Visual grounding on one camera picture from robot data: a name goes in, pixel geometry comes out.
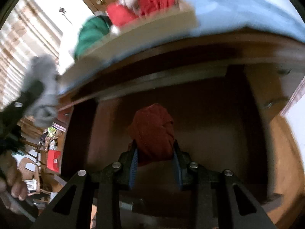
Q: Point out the shallow cardboard tray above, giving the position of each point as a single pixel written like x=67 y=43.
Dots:
x=154 y=28

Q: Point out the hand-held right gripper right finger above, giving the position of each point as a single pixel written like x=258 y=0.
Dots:
x=177 y=169

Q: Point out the green underwear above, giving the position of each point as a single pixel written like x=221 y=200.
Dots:
x=93 y=33

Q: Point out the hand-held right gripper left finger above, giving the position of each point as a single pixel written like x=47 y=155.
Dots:
x=134 y=169

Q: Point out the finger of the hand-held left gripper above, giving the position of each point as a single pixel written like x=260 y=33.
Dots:
x=31 y=93

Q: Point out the beige curtain tassel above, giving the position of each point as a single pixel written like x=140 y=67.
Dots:
x=68 y=19

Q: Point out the wooden desk drawer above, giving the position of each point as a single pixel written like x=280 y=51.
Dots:
x=214 y=114

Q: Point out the person's left hand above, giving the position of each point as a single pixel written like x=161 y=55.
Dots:
x=14 y=176

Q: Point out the red box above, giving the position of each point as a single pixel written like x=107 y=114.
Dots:
x=53 y=159

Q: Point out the brass door knob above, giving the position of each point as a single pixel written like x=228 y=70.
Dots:
x=99 y=1

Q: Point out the beige patterned curtain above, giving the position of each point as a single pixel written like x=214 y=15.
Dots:
x=14 y=52

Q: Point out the grey underwear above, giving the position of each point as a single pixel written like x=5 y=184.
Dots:
x=44 y=88

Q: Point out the metal curtain tieback hook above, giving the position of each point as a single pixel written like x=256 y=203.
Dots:
x=62 y=10

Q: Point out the pink patterned cloth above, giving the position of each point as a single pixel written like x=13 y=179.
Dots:
x=296 y=95

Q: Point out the blue checked tablecloth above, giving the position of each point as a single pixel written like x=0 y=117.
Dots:
x=238 y=9

